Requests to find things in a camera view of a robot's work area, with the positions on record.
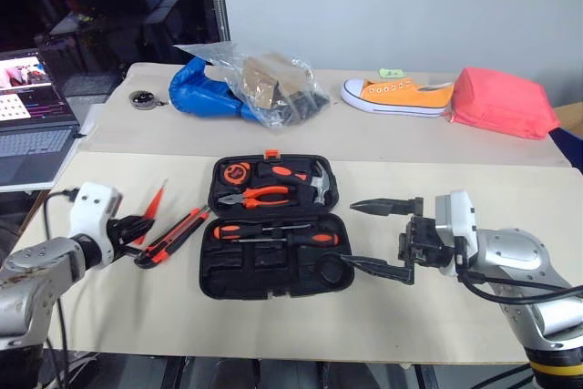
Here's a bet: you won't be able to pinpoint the orange tester pen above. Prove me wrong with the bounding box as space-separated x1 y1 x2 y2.
133 177 170 247

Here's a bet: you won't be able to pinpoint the black electrical tape roll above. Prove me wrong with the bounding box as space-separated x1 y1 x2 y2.
316 255 350 285

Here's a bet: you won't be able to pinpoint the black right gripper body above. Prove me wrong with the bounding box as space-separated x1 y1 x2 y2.
397 213 457 277

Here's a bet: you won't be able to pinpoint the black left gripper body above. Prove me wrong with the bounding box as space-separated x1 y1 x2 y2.
107 217 128 260

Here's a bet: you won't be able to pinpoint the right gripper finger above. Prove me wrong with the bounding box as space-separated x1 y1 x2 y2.
338 252 417 286
349 196 425 219

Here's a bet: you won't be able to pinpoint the claw hammer orange black grip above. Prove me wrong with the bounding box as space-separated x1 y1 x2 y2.
254 161 334 207

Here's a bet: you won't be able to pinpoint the screwdriver with black orange handle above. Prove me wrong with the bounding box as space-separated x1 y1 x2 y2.
231 230 341 249

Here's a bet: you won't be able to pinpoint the pink red fabric pouch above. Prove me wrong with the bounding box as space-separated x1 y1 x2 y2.
443 66 562 141

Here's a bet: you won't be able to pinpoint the black plastic tool case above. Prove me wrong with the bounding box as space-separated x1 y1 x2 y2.
198 148 356 302

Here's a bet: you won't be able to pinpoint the blue chair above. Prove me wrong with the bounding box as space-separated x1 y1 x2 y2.
547 126 583 172

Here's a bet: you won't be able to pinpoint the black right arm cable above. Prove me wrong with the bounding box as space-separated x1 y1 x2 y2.
455 264 583 307

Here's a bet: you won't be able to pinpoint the brown cardboard box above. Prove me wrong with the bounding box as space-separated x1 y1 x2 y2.
552 101 583 136

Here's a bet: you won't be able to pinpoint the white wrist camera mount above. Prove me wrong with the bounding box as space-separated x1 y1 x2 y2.
70 181 124 268
434 189 480 277

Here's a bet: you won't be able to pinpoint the dark table frame bars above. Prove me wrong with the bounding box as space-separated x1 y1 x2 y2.
154 354 438 389

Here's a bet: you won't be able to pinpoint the large beige table sheet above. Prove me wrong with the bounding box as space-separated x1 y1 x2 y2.
7 150 583 366

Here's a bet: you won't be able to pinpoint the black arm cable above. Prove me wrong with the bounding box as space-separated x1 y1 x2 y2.
43 189 79 389
455 264 583 307

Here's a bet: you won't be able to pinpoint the brown cardboard piece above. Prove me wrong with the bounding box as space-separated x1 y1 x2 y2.
240 56 280 110

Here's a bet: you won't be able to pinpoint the orange handled pliers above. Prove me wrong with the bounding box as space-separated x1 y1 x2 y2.
216 184 293 210

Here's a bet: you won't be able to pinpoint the clear plastic bag of parts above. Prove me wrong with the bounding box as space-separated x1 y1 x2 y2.
172 40 332 136

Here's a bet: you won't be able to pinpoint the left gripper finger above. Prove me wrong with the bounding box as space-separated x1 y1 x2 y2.
118 214 156 232
114 230 153 258

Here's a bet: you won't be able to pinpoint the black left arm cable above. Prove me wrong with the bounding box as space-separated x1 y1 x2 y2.
43 189 79 389

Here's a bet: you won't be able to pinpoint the orange black tape measure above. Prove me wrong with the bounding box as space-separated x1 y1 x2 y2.
220 161 253 187

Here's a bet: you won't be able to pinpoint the grey open laptop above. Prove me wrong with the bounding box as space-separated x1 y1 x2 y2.
0 46 84 193

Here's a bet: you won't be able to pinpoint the round metal tin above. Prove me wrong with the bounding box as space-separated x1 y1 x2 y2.
128 89 170 111

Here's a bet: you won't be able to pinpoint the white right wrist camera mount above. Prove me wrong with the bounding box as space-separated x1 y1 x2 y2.
434 189 480 277

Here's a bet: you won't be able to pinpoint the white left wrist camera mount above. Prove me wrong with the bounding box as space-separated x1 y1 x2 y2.
70 181 124 268

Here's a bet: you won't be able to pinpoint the orange black utility knife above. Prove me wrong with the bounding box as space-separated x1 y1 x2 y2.
133 205 212 270

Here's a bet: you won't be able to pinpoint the orange canvas sneaker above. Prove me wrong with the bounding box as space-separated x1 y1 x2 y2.
341 77 457 118

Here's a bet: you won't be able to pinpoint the blue plastic bag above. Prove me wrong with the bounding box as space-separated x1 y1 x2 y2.
169 56 266 123

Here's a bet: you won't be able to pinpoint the small beige table sheet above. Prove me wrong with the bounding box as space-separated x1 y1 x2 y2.
78 61 573 168

